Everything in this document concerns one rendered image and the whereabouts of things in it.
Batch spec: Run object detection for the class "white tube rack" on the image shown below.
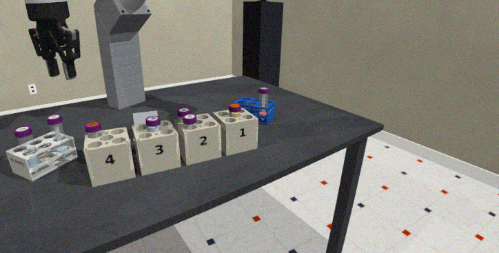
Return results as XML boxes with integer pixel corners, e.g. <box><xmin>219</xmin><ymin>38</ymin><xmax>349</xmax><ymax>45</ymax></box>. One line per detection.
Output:
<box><xmin>6</xmin><ymin>132</ymin><xmax>78</xmax><ymax>181</ymax></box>

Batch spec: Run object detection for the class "cream tube adapter block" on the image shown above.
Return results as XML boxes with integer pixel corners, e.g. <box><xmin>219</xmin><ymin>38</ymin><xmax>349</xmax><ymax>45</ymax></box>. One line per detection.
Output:
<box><xmin>84</xmin><ymin>127</ymin><xmax>136</xmax><ymax>187</ymax></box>
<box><xmin>174</xmin><ymin>113</ymin><xmax>222</xmax><ymax>165</ymax></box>
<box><xmin>212</xmin><ymin>108</ymin><xmax>258</xmax><ymax>156</ymax></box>
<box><xmin>132</xmin><ymin>120</ymin><xmax>181</xmax><ymax>176</ymax></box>

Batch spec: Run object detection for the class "conical tube with yellow liquid and purple cap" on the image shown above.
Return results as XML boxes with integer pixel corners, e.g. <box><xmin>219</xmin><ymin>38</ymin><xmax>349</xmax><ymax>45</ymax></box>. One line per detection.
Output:
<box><xmin>229</xmin><ymin>103</ymin><xmax>241</xmax><ymax>118</ymax></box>

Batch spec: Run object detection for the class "blue tube rack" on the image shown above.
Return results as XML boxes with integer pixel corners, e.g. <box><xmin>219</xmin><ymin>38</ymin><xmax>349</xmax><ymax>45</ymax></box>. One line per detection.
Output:
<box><xmin>234</xmin><ymin>97</ymin><xmax>275</xmax><ymax>125</ymax></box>

